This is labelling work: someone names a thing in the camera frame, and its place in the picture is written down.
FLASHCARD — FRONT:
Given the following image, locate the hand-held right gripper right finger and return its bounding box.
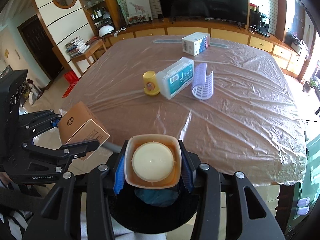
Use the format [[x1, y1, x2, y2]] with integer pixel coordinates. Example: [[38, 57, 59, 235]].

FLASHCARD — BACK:
[[178, 140, 285, 240]]

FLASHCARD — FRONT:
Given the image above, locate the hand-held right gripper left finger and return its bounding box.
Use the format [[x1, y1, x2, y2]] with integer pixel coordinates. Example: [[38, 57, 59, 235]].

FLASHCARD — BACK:
[[22, 140, 129, 240]]

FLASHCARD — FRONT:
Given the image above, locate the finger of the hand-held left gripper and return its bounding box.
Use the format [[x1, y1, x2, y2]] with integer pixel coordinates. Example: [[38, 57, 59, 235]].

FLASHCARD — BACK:
[[19, 109, 62, 143], [24, 140, 100, 173]]

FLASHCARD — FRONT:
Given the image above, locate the brown cardboard box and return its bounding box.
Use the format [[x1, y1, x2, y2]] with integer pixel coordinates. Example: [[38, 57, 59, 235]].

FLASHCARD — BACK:
[[57, 102, 110, 162]]

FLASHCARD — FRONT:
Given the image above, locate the beige square plastic cup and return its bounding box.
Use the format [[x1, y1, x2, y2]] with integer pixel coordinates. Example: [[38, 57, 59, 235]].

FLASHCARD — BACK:
[[124, 134, 182, 189]]

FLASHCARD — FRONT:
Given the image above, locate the red plastic crate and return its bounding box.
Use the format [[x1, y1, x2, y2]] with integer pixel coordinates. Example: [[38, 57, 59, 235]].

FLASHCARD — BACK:
[[61, 70, 80, 98]]

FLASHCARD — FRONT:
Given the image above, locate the dark wooden door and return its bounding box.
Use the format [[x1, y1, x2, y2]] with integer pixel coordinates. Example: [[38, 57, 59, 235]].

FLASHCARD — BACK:
[[17, 15, 63, 88]]

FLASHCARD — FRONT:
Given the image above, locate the stack of books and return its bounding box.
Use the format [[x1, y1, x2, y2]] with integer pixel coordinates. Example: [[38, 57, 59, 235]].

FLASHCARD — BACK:
[[65, 37, 90, 58]]

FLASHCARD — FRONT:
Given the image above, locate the small wooden side table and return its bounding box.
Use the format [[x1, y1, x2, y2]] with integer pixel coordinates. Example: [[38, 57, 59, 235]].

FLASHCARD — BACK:
[[70, 39, 108, 78]]

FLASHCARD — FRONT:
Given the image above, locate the striped clothing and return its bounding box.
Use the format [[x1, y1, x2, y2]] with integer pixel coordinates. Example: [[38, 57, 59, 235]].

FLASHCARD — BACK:
[[0, 180, 33, 240]]

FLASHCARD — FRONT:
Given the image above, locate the purple ribbed plastic tray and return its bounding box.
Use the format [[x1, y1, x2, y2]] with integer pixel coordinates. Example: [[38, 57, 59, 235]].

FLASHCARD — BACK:
[[191, 63, 214, 100]]

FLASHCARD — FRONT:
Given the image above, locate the yellow plastic cup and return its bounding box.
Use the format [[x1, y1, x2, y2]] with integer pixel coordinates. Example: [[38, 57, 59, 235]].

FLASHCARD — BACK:
[[142, 71, 160, 97]]

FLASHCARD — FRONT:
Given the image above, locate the clear box with teal label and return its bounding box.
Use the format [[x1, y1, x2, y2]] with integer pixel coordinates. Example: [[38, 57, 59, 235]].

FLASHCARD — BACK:
[[156, 57, 195, 100]]

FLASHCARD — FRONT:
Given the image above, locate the white helmet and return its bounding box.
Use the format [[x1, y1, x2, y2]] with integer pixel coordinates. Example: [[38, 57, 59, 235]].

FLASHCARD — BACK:
[[98, 25, 115, 37]]

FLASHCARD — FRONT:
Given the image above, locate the wooden display shelf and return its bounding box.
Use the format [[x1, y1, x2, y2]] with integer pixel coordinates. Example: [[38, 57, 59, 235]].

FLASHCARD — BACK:
[[72, 0, 120, 38]]

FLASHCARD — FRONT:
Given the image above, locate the black framed glass tank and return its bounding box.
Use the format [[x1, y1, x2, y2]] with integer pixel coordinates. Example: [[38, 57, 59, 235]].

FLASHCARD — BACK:
[[285, 132, 320, 233]]

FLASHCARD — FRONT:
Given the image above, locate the white box with blue print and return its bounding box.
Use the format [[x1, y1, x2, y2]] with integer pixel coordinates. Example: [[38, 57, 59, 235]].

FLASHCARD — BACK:
[[182, 32, 211, 56]]

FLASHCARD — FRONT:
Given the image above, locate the floral picture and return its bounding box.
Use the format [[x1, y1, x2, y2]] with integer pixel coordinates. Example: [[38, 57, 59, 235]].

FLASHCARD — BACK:
[[126, 14, 153, 25]]

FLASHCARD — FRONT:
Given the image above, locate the white animal picture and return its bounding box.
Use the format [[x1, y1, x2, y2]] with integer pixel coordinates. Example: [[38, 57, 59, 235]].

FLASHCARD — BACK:
[[125, 0, 153, 20]]

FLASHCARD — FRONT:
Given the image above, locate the wooden television cabinet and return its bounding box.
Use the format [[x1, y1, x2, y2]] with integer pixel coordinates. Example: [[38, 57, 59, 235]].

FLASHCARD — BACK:
[[105, 17, 308, 80]]

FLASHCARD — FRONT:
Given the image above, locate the potted plant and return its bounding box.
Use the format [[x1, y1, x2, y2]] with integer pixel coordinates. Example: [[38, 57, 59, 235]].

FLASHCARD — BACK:
[[302, 77, 319, 95]]

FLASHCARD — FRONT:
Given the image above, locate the black coffee machine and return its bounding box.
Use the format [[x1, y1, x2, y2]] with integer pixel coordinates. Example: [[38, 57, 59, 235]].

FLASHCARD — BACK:
[[249, 11, 271, 37]]

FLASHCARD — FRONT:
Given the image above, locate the black flat television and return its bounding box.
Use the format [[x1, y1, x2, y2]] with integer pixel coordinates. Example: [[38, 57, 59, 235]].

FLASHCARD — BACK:
[[154, 0, 250, 27]]

